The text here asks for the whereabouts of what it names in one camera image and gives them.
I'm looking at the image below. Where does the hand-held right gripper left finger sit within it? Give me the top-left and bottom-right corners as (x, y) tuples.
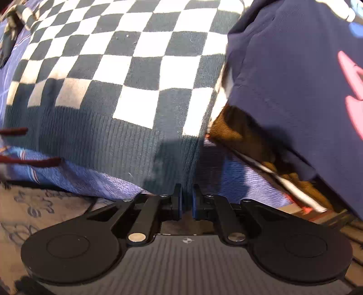
(86, 183), (182, 246)

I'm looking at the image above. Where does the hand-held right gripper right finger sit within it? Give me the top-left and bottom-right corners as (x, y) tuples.
(192, 184), (285, 245)

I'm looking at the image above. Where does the blue white checkered sweater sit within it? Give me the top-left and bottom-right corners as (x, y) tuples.
(0, 0), (256, 196)

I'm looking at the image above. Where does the mustard brown cloth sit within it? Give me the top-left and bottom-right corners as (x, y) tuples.
(208, 105), (335, 212)

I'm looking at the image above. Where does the blue plaid bed sheet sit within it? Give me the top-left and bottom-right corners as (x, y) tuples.
(0, 0), (292, 206)

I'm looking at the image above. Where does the navy garment with pink print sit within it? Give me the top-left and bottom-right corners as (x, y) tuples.
(225, 0), (363, 222)

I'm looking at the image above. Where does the beige patterned rug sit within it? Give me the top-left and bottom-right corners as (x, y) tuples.
(0, 180), (100, 295)

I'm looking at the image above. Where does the dark red drawstring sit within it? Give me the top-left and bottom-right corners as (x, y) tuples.
(0, 154), (62, 168)
(0, 127), (29, 136)

